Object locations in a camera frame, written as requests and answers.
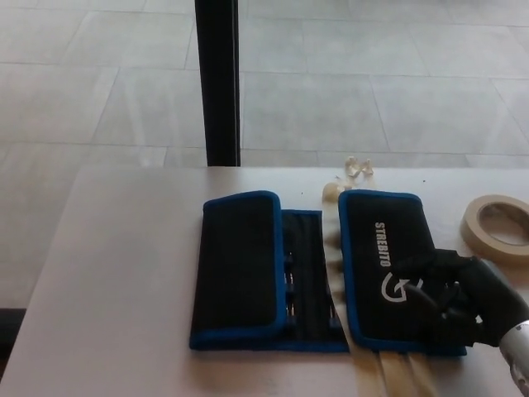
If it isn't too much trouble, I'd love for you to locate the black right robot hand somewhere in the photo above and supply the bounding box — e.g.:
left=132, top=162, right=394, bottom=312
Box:
left=386, top=247, right=529, bottom=351

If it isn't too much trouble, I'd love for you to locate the black blue-trimmed toolkit pouch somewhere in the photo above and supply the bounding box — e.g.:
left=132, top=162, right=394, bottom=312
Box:
left=188, top=189, right=469, bottom=357

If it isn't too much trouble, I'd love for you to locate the beige masking tape roll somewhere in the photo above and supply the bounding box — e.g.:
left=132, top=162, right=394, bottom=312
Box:
left=460, top=194, right=529, bottom=265

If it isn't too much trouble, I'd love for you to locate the black vertical window post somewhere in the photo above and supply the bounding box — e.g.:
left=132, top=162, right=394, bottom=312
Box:
left=193, top=0, right=242, bottom=168

